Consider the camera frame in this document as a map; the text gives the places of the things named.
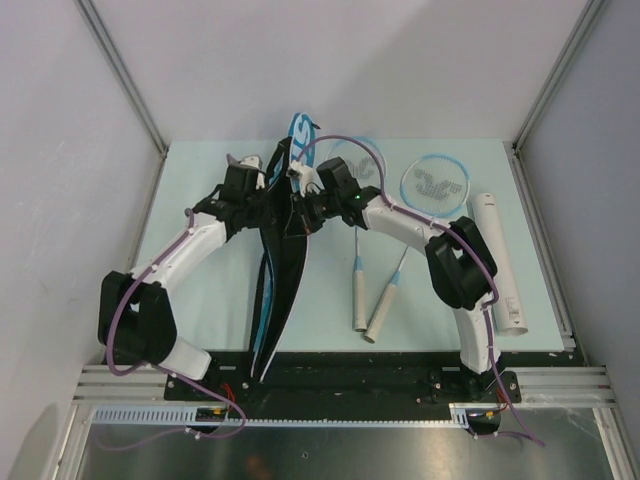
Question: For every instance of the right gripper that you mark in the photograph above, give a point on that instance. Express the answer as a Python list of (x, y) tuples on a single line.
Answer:
[(301, 204)]

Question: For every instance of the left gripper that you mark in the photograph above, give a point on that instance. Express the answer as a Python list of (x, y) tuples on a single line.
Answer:
[(261, 220)]

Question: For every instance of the blue sport racket bag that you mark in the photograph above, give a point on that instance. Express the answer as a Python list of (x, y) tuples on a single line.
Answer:
[(284, 257)]

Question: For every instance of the blue badminton racket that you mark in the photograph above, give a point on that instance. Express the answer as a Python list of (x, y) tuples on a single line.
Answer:
[(437, 185), (364, 169)]

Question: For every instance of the white shuttlecock tube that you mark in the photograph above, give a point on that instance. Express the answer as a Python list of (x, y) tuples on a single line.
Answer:
[(509, 317)]

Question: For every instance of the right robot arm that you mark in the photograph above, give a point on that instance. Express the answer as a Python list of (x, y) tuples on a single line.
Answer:
[(461, 267)]

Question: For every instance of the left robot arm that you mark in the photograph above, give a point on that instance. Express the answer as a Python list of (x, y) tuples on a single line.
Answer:
[(136, 319)]

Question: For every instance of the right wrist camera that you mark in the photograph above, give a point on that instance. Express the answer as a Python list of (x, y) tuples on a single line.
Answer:
[(300, 172)]

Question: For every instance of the left aluminium frame post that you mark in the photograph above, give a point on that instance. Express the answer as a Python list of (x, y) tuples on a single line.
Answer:
[(116, 63)]

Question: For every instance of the aluminium frame post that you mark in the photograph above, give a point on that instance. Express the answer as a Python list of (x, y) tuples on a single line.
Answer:
[(573, 46), (116, 63)]

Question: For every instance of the right aluminium frame post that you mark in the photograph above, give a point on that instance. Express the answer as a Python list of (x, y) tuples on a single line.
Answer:
[(573, 46)]

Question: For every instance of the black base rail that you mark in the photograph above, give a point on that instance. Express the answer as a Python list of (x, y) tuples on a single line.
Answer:
[(355, 387)]

